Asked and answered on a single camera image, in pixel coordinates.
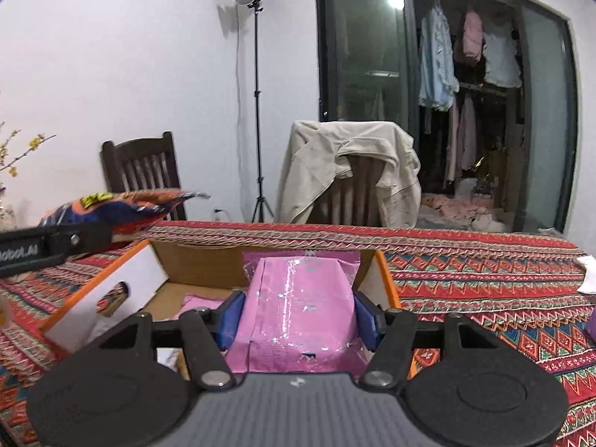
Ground thin dark cable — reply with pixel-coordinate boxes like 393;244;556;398
235;7;248;217

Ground pink hanging garment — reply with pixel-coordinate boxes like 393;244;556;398
454;9;485;67

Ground sliding glass door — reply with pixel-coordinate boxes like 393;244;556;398
316;0;579;234

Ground orange blue snack packet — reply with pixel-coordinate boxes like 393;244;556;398
38;189;211;238

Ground pile of clothes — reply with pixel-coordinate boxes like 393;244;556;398
421;192;509;232

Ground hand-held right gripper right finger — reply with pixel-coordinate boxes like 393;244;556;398
352;291;502;392

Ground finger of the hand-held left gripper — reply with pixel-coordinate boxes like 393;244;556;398
44;222;113;260

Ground long pale pink hanging clothes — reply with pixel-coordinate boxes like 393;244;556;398
444;93;478;183

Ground white hanging garment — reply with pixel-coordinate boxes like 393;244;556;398
483;22;523;89

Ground white tissue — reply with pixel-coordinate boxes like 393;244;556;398
576;255;596;295

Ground yellow flower branches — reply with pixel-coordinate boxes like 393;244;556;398
0;121;57;224

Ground light blue hanging shirt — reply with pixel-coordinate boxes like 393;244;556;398
418;4;460;111

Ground orange cardboard box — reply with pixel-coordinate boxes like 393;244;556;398
39;237;416;380

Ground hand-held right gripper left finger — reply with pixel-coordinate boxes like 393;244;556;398
98;291;245;392

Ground wooden chair under jacket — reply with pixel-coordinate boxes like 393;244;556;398
310;155;397;227

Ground dark wooden chair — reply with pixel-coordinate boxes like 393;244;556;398
101;131;188;222

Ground beige jacket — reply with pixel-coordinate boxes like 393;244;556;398
276;120;422;230

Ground studio light on black stand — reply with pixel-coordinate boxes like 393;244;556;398
230;0;276;223

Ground pink snack packet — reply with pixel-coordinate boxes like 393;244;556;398
224;257;373;375
181;292;234;318

